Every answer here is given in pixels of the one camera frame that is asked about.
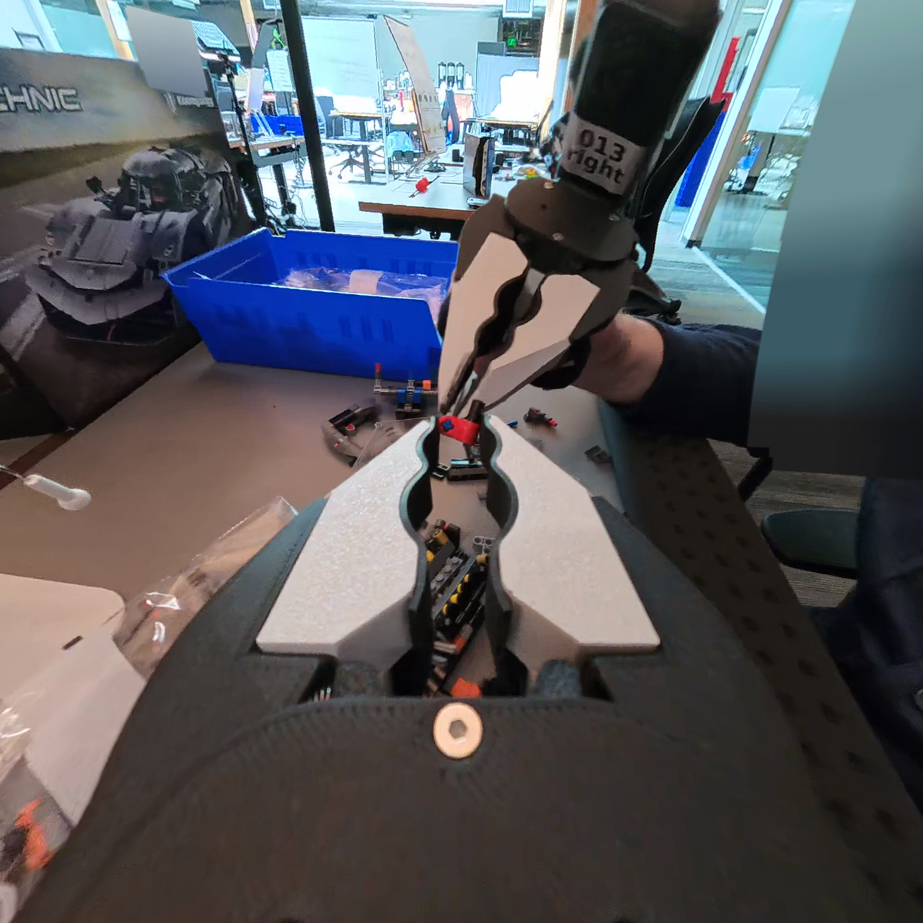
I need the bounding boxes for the curved grey black lego assembly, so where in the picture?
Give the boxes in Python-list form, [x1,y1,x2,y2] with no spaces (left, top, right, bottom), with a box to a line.
[322,405,383,462]

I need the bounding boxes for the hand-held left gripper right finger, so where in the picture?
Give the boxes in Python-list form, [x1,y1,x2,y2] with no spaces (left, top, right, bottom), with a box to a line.
[482,415,661,698]

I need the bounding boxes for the brown leaning board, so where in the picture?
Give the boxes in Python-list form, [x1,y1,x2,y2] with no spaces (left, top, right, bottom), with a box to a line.
[381,13,449,156]

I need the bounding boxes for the blue grey axle lego assembly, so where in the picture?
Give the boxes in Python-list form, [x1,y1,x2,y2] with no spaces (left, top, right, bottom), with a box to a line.
[373,364,439,415]

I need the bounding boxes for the red lego connector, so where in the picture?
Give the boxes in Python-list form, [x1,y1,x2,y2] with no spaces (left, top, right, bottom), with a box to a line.
[435,400,486,447]

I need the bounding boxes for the clear bag mixed lego pieces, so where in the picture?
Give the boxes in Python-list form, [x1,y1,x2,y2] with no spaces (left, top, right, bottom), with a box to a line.
[0,750,80,895]

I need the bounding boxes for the blue plastic bin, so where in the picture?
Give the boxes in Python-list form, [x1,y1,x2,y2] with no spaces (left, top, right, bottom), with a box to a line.
[162,229,462,379]

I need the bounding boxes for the white rounded board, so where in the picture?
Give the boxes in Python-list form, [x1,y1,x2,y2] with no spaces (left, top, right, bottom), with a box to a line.
[0,573,127,697]

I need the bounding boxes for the wooden table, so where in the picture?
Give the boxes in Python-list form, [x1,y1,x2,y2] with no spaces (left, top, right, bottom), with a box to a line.
[358,173,520,239]

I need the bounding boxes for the tripod with light panel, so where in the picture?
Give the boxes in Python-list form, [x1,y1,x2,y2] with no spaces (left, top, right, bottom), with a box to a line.
[191,22,297,228]

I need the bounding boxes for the flat clear plastic bag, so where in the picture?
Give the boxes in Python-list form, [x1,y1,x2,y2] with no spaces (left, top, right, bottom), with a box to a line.
[353,418,419,470]

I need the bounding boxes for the black door frame post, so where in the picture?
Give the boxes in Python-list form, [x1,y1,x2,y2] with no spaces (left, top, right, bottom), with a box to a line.
[277,0,336,233]

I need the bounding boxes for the black lego assembly shiny bar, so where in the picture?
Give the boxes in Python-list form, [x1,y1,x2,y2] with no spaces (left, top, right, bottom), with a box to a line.
[433,443,491,483]

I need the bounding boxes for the black office chair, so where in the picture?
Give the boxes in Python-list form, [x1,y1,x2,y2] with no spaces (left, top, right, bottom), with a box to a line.
[626,94,729,325]

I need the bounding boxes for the white cable plug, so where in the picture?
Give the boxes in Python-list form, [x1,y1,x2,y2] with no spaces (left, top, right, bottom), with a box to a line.
[0,465,92,512]

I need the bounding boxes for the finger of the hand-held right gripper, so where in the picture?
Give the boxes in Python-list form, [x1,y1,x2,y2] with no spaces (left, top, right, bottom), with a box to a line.
[437,231,532,413]
[474,276,604,413]

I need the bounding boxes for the person's right hand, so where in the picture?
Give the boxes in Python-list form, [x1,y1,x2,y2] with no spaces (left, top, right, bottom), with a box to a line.
[586,314,666,406]

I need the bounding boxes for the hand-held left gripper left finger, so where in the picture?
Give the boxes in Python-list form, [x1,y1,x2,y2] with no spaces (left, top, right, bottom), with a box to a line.
[256,417,441,698]

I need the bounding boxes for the clear bags in bin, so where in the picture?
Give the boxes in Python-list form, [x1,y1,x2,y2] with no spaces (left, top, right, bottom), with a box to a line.
[191,263,451,298]

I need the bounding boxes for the person's right forearm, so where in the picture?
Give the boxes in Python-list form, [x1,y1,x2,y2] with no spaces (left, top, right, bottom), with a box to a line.
[613,321,764,448]

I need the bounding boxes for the clear bag grey lego pieces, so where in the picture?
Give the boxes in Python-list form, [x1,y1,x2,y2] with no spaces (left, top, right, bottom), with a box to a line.
[115,498,300,664]

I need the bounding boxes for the black lego chassis assembly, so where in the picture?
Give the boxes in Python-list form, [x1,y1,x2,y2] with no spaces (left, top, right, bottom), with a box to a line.
[422,519,499,697]

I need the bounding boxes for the person's dark blue clothing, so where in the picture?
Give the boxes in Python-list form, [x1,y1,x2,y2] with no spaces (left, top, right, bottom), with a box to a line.
[811,476,923,801]

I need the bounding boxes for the lego set box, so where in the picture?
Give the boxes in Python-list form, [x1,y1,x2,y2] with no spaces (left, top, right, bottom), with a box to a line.
[0,47,257,442]

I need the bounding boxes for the dark office chair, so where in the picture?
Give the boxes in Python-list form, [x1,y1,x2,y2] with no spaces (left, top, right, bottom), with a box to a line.
[736,450,862,578]

